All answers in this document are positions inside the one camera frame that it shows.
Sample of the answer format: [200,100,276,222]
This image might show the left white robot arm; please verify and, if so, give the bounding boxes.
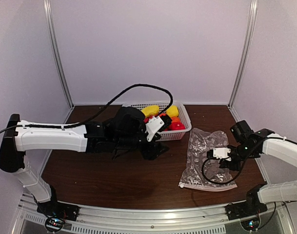
[0,107,172,216]

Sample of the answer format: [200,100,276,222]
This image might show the yellow lemon toy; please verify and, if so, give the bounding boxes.
[166,105,179,117]

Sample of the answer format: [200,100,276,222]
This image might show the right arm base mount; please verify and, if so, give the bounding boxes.
[225,201,268,232]

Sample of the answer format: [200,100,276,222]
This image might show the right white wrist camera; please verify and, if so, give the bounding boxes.
[207,148,231,161]

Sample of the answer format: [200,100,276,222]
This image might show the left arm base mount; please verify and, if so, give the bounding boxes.
[36,201,79,233]

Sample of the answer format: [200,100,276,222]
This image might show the clear dotted zip bag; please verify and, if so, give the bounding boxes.
[178,128,237,192]

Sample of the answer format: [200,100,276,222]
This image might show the aluminium frame post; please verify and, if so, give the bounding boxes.
[43,0,74,109]
[228,0,258,109]

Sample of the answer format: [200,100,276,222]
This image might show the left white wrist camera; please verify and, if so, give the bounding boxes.
[145,115,172,142]

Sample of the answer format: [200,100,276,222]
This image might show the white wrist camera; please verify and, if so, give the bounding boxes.
[207,148,231,161]
[145,115,172,142]

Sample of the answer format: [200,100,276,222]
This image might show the right aluminium frame post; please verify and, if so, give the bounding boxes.
[228,0,258,109]

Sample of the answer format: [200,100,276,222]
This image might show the curved aluminium front rail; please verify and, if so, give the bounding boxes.
[15,192,294,234]

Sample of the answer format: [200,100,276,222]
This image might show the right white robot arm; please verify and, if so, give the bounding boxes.
[213,120,297,215]

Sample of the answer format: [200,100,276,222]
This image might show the right black cable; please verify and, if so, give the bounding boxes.
[201,156,246,185]

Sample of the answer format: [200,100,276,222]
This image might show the white plastic basket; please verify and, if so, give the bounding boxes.
[123,100,192,141]

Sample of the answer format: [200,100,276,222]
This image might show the red bell pepper toy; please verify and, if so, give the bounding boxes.
[169,122,185,131]

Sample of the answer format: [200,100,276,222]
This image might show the left aluminium frame post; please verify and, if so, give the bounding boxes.
[43,0,74,109]

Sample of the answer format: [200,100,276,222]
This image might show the black cable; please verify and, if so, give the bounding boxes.
[0,83,174,147]
[201,156,246,185]

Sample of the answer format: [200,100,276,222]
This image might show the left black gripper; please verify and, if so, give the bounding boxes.
[115,124,170,160]

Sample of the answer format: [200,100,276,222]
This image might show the left black cable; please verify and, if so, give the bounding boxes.
[0,83,174,147]

